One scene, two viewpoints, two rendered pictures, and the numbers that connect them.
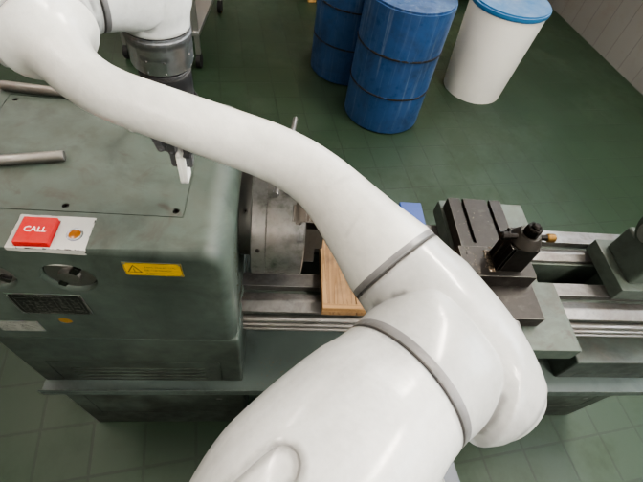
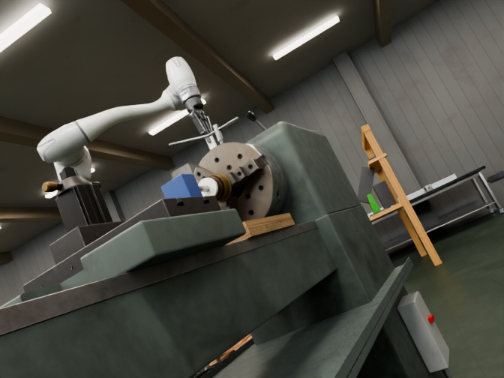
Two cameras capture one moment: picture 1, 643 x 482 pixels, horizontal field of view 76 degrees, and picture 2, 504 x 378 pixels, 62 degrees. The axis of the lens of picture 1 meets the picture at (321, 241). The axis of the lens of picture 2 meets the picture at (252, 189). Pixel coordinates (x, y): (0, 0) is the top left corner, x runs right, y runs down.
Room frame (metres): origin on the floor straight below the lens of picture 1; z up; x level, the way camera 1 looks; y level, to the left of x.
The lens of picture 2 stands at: (1.57, -1.05, 0.78)
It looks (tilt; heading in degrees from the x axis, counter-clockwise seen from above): 11 degrees up; 125
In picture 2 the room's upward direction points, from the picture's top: 25 degrees counter-clockwise
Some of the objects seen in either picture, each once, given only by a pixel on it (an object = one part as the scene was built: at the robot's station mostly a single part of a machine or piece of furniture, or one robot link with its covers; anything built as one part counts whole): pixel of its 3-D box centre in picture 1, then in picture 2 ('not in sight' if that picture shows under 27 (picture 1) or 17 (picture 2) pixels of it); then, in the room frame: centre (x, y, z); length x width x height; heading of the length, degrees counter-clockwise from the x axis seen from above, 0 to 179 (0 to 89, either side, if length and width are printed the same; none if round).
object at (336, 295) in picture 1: (367, 259); (221, 249); (0.75, -0.15, 0.89); 0.36 x 0.30 x 0.04; 11
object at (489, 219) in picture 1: (488, 256); (121, 250); (0.80, -0.51, 0.95); 0.43 x 0.18 x 0.04; 11
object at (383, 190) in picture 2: not in sight; (360, 213); (-0.81, 4.43, 0.92); 1.43 x 1.28 x 1.85; 110
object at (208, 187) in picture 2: not in sight; (197, 189); (0.74, -0.14, 1.08); 0.13 x 0.07 x 0.07; 101
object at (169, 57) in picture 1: (160, 45); (190, 96); (0.54, 0.28, 1.58); 0.09 x 0.09 x 0.06
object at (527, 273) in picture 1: (493, 266); (103, 240); (0.73, -0.49, 1.00); 0.20 x 0.10 x 0.05; 101
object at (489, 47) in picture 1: (489, 46); not in sight; (3.42, -1.00, 0.37); 0.60 x 0.60 x 0.73
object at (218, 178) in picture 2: not in sight; (216, 188); (0.72, -0.03, 1.08); 0.09 x 0.09 x 0.09; 11
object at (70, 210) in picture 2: (513, 250); (86, 211); (0.74, -0.51, 1.07); 0.07 x 0.07 x 0.10; 11
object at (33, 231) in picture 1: (36, 232); not in sight; (0.39, 0.51, 1.26); 0.06 x 0.06 x 0.02; 11
